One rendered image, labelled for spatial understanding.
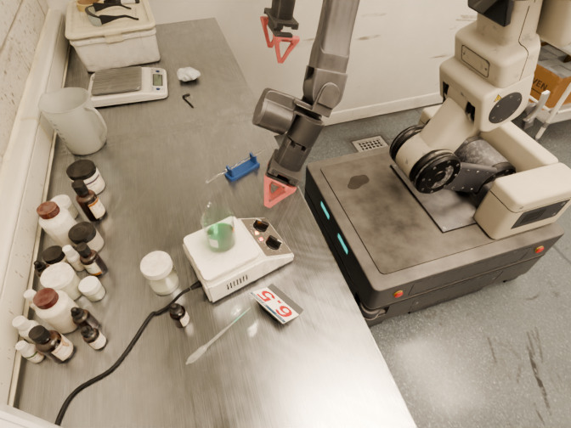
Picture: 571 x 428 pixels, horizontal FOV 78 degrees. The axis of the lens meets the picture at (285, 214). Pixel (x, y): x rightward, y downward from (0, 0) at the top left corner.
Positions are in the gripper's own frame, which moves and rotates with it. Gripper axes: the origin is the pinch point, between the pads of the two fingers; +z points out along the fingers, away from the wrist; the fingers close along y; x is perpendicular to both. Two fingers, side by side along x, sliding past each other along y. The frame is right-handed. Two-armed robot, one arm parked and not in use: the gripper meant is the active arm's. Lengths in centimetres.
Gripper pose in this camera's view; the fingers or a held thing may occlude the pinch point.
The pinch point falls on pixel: (269, 199)
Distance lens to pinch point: 75.4
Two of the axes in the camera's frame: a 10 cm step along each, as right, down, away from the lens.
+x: 9.0, 4.0, 1.6
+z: -4.2, 7.7, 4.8
